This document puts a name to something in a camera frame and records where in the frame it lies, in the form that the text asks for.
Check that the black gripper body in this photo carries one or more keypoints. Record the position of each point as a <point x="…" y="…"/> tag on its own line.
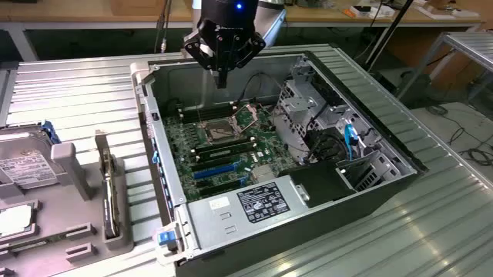
<point x="227" y="17"/>

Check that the green black graphics card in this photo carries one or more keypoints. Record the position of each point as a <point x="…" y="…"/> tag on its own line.
<point x="109" y="179"/>

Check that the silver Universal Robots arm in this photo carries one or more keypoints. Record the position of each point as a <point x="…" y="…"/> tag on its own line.
<point x="276" y="26"/>

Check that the open black PC case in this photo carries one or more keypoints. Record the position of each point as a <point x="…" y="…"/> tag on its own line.
<point x="181" y="83"/>

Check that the black RAM slot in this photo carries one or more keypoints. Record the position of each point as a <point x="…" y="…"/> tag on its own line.
<point x="207" y="113"/>
<point x="223" y="144"/>
<point x="207" y="106"/>

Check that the thin metal locking lever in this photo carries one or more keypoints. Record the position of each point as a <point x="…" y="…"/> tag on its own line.
<point x="198" y="114"/>

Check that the open metal socket cover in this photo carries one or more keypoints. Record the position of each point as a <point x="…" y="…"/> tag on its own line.
<point x="246" y="115"/>

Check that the long wooden desk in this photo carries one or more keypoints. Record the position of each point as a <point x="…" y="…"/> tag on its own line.
<point x="328" y="15"/>

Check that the metal CPU socket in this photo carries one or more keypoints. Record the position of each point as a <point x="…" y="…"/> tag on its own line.
<point x="221" y="133"/>

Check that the silver metal disk bay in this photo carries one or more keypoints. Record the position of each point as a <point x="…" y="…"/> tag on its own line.
<point x="293" y="130"/>

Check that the white orange box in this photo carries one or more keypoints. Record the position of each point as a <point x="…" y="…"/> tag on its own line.
<point x="360" y="13"/>

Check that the green motherboard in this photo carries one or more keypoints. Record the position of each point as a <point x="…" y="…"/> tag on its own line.
<point x="258" y="141"/>

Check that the green installed RAM stick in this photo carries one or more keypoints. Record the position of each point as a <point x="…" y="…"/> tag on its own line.
<point x="227" y="153"/>

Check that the black tripod pole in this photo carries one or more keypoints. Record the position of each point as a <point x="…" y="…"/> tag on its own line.
<point x="389" y="31"/>

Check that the blue card retention clip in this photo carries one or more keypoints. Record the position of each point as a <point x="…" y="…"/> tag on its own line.
<point x="155" y="157"/>

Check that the long black expansion slot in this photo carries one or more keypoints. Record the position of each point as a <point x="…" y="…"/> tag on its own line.
<point x="219" y="186"/>
<point x="211" y="166"/>
<point x="217" y="192"/>

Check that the silver chipset heatsink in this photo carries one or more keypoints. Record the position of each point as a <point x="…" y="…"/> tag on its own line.
<point x="265" y="170"/>

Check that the blue expansion slot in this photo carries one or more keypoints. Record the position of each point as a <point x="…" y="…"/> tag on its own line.
<point x="214" y="172"/>

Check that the brown wooden cabinet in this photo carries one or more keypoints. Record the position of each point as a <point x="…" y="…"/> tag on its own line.
<point x="412" y="49"/>

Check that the dark floor box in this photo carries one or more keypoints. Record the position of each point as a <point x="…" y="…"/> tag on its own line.
<point x="408" y="83"/>

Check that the short black expansion slot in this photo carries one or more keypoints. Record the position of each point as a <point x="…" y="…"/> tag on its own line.
<point x="203" y="183"/>

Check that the black plastic shroud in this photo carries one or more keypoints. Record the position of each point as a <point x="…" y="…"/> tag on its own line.
<point x="320" y="181"/>

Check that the flat white box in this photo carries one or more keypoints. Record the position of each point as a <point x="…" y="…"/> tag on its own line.
<point x="435" y="11"/>

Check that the perforated silver drive cage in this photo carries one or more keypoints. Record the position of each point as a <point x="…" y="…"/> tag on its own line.
<point x="381" y="170"/>

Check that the grey power supply unit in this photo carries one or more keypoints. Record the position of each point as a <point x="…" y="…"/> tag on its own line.
<point x="215" y="222"/>

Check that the silver hard disk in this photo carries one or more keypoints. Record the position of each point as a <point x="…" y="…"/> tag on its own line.
<point x="23" y="161"/>

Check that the grey plastic parts rack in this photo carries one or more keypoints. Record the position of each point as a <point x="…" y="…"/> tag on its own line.
<point x="76" y="213"/>

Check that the blue case latch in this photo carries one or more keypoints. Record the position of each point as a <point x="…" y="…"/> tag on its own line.
<point x="165" y="237"/>

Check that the silver CPU chip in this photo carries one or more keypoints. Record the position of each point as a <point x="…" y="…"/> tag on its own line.
<point x="14" y="219"/>

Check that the green spare RAM stick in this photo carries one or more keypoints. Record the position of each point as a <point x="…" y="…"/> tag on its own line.
<point x="35" y="243"/>

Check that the aluminium frame table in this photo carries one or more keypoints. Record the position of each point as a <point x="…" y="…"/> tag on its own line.
<point x="473" y="49"/>

